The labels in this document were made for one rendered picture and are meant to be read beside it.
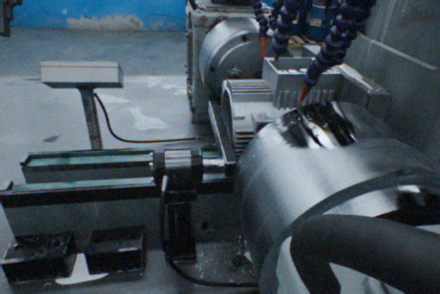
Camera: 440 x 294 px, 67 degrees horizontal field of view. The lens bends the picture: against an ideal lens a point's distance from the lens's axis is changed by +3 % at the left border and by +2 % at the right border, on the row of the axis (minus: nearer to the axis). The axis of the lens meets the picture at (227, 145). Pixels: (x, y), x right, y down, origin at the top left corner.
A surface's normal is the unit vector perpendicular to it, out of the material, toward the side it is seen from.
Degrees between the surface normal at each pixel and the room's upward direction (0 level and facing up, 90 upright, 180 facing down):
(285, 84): 90
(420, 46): 90
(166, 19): 90
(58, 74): 57
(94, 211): 90
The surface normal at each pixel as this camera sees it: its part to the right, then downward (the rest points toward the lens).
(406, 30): -0.99, 0.04
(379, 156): -0.04, -0.85
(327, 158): -0.36, -0.76
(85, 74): 0.16, -0.03
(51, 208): 0.16, 0.52
